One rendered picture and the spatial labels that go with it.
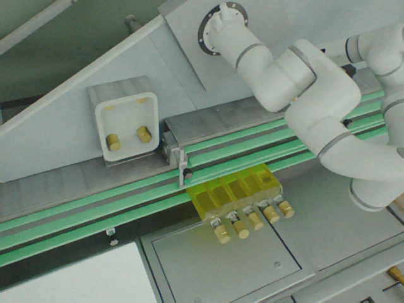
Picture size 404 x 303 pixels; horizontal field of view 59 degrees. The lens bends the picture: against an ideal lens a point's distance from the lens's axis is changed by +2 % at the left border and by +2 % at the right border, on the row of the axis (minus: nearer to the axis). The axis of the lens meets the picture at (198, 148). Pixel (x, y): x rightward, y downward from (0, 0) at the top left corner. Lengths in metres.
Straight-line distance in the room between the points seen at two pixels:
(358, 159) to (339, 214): 0.73
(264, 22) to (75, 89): 0.57
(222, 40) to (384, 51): 0.39
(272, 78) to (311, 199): 0.73
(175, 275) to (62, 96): 0.62
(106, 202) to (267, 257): 0.54
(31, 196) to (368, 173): 0.89
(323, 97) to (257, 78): 0.16
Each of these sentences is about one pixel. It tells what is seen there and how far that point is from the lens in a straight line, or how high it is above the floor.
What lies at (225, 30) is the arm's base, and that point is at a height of 0.86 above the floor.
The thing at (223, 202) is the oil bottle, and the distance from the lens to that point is 1.11.
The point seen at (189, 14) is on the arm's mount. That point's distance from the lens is 0.95.
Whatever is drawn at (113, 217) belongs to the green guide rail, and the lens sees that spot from 1.15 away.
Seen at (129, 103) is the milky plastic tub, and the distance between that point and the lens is 1.07.
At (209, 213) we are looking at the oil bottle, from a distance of 1.08.
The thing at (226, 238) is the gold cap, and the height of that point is 1.16.
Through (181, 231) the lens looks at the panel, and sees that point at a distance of 1.22.
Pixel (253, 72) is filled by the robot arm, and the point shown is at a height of 1.02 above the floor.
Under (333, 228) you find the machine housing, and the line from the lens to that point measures 1.39.
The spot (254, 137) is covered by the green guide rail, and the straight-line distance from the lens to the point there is 1.17.
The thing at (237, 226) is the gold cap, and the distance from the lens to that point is 1.08.
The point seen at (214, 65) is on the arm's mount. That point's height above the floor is 0.79.
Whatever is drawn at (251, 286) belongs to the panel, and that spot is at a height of 1.27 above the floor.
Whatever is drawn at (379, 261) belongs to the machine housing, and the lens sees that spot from 1.35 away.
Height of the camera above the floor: 1.59
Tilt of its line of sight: 38 degrees down
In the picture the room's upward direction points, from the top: 148 degrees clockwise
